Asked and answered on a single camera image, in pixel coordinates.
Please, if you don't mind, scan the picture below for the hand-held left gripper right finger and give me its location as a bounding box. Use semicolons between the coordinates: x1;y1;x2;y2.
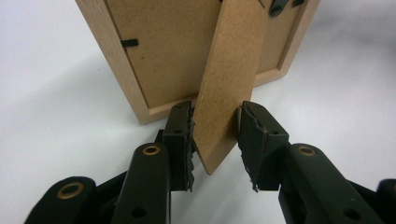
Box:
236;100;290;193

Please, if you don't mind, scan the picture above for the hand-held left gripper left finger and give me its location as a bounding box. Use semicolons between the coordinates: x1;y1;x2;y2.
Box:
154;100;197;193

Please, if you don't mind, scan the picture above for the wooden picture frame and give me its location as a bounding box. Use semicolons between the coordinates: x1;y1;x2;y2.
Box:
74;0;322;176

